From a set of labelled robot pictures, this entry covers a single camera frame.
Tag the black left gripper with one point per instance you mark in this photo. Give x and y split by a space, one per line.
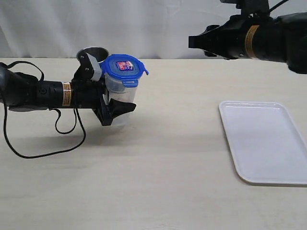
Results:
90 95

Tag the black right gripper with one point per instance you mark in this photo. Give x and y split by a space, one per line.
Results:
234 38

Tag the clear tall plastic container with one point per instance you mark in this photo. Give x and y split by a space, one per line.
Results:
120 98

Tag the blue plastic container lid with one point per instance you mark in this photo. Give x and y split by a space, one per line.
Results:
124 68

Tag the stainless steel cup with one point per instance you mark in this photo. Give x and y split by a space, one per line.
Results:
99 53

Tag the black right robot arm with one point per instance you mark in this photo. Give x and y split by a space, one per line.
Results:
282 39

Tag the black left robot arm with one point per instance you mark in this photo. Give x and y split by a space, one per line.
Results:
24 93

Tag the white backdrop curtain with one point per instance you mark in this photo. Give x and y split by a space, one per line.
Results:
141 28

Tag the white plastic tray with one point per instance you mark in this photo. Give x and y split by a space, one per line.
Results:
265 144

